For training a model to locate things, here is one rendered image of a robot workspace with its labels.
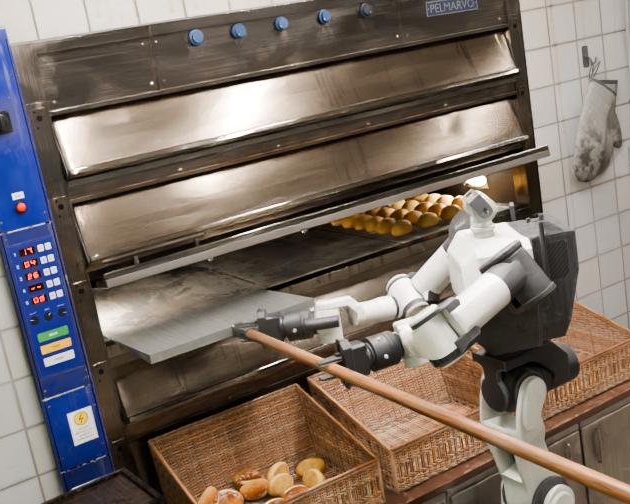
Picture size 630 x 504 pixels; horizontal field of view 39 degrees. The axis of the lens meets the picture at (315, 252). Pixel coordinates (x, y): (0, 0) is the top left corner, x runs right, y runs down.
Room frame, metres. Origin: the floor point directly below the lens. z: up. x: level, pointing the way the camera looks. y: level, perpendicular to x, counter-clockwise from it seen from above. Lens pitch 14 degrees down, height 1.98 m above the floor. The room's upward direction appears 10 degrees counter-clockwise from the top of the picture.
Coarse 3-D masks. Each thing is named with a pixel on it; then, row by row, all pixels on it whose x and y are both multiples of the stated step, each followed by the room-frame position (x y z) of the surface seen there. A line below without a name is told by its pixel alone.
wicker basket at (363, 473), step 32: (224, 416) 2.71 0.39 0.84; (256, 416) 2.75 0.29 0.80; (288, 416) 2.79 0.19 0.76; (320, 416) 2.72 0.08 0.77; (192, 448) 2.63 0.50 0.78; (224, 448) 2.67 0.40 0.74; (256, 448) 2.71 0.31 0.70; (288, 448) 2.75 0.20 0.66; (320, 448) 2.75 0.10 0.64; (352, 448) 2.55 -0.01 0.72; (160, 480) 2.55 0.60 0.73; (224, 480) 2.63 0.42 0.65; (352, 480) 2.39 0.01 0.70
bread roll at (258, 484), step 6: (252, 480) 2.59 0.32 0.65; (258, 480) 2.59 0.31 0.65; (264, 480) 2.59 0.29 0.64; (246, 486) 2.57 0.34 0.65; (252, 486) 2.57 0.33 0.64; (258, 486) 2.57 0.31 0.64; (264, 486) 2.58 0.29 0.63; (240, 492) 2.57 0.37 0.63; (246, 492) 2.56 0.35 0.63; (252, 492) 2.56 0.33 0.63; (258, 492) 2.56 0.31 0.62; (264, 492) 2.57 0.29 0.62; (246, 498) 2.56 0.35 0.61; (252, 498) 2.56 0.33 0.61; (258, 498) 2.56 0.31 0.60
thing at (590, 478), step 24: (264, 336) 2.32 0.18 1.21; (312, 360) 2.09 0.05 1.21; (360, 384) 1.90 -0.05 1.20; (384, 384) 1.84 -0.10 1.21; (408, 408) 1.74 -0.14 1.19; (432, 408) 1.68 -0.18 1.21; (480, 432) 1.55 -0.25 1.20; (528, 456) 1.43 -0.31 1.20; (552, 456) 1.40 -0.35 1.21; (576, 480) 1.34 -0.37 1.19; (600, 480) 1.30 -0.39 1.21
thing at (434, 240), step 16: (528, 208) 3.47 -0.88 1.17; (416, 240) 3.23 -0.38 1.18; (432, 240) 3.22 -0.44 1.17; (368, 256) 3.12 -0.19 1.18; (384, 256) 3.11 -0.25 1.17; (400, 256) 3.14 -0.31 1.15; (320, 272) 3.01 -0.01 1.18; (336, 272) 3.00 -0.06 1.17; (352, 272) 3.04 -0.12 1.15; (272, 288) 2.92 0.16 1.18; (288, 288) 2.91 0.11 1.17; (304, 288) 2.94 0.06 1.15; (112, 352) 2.59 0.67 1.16
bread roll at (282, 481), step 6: (282, 474) 2.60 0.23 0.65; (288, 474) 2.61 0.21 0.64; (270, 480) 2.58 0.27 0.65; (276, 480) 2.57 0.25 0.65; (282, 480) 2.58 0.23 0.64; (288, 480) 2.59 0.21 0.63; (270, 486) 2.56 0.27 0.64; (276, 486) 2.56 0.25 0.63; (282, 486) 2.57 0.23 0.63; (288, 486) 2.58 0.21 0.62; (270, 492) 2.55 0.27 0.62; (276, 492) 2.55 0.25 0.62; (282, 492) 2.56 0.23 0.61
